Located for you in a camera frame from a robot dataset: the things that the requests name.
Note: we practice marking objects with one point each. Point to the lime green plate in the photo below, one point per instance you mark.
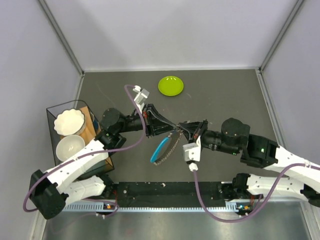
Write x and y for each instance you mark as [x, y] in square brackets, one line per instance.
[170, 86]

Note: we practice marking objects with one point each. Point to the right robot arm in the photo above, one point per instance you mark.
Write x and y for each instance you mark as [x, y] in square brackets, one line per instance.
[301, 178]

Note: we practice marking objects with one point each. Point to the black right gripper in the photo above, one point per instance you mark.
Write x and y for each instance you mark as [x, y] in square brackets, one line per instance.
[200, 128]

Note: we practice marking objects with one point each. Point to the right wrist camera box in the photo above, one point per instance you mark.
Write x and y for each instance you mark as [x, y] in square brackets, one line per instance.
[192, 152]

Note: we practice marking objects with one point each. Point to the plain white bowl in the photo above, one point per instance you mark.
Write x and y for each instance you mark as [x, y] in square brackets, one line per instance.
[69, 146]

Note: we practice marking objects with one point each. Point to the metal key organizer blue handle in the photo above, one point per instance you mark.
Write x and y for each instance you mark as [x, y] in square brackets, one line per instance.
[166, 147]

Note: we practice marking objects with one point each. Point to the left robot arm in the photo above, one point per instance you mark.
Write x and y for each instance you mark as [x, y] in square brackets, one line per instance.
[51, 191]

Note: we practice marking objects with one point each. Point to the teal blue mug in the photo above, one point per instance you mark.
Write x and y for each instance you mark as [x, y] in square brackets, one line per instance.
[95, 122]

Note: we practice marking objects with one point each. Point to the white scalloped bowl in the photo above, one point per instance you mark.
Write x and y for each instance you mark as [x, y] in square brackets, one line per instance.
[70, 122]

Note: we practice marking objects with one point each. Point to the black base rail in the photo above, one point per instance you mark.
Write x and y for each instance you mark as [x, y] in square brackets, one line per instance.
[172, 194]

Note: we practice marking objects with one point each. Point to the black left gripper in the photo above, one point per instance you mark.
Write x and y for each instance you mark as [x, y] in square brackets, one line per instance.
[154, 122]

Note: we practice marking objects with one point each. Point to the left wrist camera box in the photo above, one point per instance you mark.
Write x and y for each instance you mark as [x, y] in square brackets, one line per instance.
[141, 96]

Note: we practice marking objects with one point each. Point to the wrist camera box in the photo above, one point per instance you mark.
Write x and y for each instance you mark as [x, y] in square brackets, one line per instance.
[192, 152]
[141, 96]

